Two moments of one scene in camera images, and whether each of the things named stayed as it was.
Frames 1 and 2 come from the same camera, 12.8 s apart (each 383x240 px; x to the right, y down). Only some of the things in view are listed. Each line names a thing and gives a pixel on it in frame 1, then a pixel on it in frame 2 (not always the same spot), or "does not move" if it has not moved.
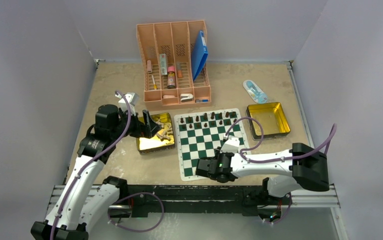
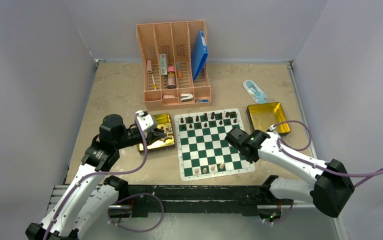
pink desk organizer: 174,63 does not move
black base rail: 147,200 does not move
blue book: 199,55 does not move
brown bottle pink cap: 171,77 does not move
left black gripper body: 139,130 to 148,138
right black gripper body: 217,151 to 251,159
